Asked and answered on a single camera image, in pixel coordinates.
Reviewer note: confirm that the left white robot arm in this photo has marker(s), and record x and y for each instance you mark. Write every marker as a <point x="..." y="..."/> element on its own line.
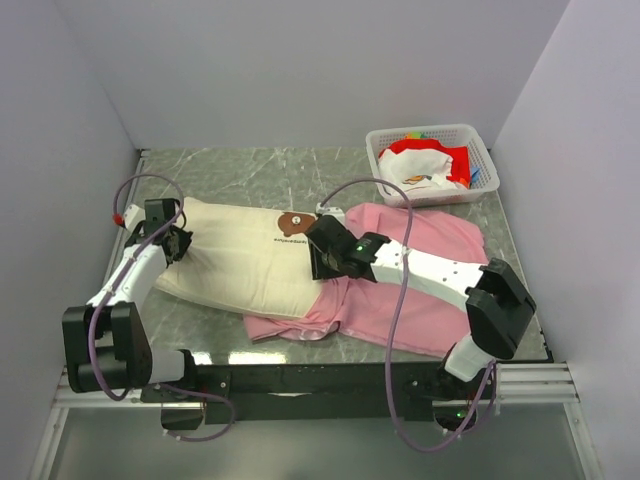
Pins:
<point x="106" y="347"/>

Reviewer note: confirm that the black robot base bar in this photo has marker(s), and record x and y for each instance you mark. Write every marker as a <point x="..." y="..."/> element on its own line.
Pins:
<point x="422" y="391"/>

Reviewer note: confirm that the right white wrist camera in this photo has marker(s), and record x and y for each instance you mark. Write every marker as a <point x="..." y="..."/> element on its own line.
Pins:
<point x="326" y="210"/>

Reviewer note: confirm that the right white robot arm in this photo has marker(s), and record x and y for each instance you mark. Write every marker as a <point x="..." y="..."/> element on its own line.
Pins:
<point x="472" y="314"/>

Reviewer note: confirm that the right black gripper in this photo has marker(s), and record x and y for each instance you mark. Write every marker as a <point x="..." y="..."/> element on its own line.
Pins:
<point x="318" y="272"/>

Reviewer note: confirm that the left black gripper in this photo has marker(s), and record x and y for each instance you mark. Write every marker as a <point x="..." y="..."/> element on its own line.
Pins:
<point x="185" y="238"/>

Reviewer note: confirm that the white plastic basket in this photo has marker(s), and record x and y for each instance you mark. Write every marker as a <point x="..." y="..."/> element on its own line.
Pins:
<point x="483" y="172"/>

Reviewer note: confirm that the cream pillow with bear print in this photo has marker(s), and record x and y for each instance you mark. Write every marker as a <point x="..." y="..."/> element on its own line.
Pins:
<point x="246" y="260"/>

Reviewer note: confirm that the red and white cloth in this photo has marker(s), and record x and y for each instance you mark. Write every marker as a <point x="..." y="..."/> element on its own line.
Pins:
<point x="424" y="166"/>

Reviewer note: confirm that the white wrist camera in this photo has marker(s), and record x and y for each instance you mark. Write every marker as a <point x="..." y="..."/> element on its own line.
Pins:
<point x="326" y="210"/>
<point x="130" y="218"/>

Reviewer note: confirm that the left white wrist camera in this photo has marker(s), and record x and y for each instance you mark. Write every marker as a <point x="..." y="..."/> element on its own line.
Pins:
<point x="130" y="218"/>

